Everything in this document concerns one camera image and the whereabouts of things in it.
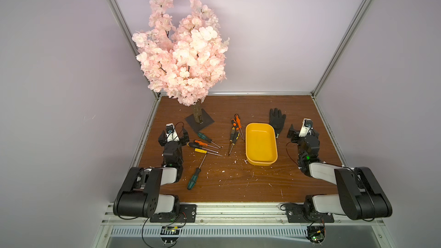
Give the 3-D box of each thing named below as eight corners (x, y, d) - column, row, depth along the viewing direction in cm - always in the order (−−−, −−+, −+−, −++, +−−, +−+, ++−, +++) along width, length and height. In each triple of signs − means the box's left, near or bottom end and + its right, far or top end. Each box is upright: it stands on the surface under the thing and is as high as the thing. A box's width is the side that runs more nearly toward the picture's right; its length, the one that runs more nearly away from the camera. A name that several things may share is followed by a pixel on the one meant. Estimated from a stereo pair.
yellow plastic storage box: (246, 166, 89) (247, 161, 84) (243, 128, 104) (243, 122, 99) (280, 166, 89) (283, 161, 84) (272, 128, 104) (274, 122, 99)
